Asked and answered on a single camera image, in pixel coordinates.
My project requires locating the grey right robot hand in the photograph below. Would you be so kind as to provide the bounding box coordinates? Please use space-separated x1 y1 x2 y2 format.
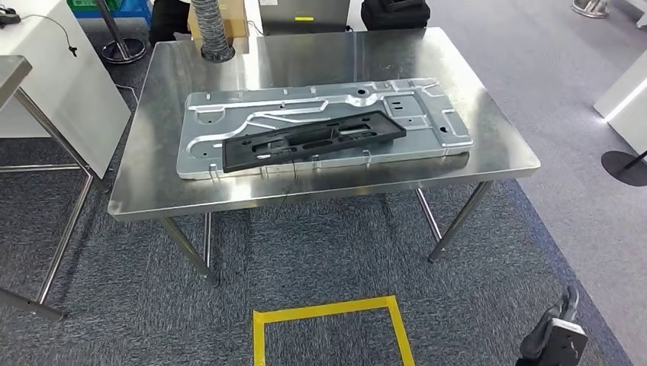
519 285 581 361

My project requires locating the black plastic plate frame part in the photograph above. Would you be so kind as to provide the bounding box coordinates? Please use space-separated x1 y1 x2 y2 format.
221 110 408 175

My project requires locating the stainless steel workbench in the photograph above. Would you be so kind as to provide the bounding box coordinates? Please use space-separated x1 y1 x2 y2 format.
107 26 542 289

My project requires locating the black pole stand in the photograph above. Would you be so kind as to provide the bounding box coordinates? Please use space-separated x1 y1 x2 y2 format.
600 149 647 188

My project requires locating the yellow floor tape square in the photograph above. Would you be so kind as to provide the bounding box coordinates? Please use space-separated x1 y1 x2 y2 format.
253 296 417 366

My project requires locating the white plinth box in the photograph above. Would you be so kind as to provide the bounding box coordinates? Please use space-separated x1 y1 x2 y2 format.
594 63 647 155

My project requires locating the chrome stanchion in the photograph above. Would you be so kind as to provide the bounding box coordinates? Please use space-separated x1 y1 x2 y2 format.
95 0 147 65
571 0 610 20

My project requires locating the black bag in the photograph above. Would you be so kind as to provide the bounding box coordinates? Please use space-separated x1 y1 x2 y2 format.
360 0 432 31

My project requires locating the stamped grey metal panel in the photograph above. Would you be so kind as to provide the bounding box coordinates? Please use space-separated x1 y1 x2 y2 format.
175 77 475 181

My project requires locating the grey laptop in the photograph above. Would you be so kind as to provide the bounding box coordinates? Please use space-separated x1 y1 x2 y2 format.
258 0 352 37

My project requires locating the brown cardboard box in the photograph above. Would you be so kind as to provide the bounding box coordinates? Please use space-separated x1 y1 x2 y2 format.
187 0 250 56

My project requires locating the blue plastic crate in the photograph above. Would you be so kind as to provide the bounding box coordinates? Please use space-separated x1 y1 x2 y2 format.
70 0 153 26

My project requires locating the white box panel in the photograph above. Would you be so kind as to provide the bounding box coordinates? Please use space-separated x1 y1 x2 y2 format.
0 0 133 178

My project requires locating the green plastic crate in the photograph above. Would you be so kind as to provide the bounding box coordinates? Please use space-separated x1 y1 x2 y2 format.
66 0 122 11

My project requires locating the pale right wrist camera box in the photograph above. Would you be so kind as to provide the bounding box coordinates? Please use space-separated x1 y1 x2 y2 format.
539 318 589 366

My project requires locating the thin black wire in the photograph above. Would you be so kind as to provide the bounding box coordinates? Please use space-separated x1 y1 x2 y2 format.
276 160 299 209

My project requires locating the ribbed grey duct hose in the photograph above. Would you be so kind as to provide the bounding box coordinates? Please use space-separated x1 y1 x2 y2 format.
191 0 237 63

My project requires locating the steel frame side table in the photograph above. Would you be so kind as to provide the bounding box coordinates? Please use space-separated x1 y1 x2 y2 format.
0 55 110 322

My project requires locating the black wire with clip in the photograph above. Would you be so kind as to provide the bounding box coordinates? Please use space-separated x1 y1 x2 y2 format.
0 5 79 57

